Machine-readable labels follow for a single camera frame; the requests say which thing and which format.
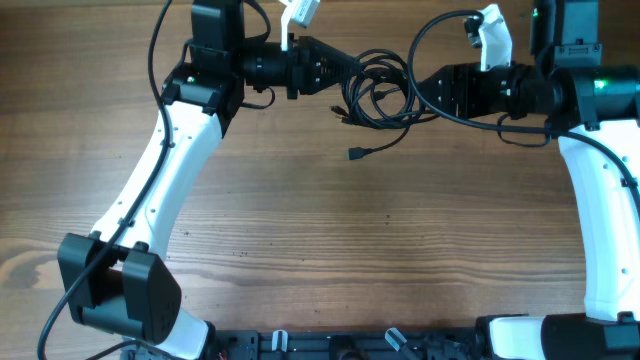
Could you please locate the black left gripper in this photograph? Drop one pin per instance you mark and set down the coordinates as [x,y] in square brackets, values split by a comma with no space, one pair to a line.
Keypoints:
[303,62]

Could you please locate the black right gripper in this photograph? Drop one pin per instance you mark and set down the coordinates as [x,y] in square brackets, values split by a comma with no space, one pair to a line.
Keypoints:
[458,84]

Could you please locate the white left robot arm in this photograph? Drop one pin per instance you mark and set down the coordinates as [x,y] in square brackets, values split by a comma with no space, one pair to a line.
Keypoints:
[115,278]

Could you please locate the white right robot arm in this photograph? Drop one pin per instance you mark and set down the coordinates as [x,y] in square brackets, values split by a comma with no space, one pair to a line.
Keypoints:
[592,111]

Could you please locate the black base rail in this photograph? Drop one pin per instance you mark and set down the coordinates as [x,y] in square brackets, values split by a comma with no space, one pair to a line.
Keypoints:
[447,344]

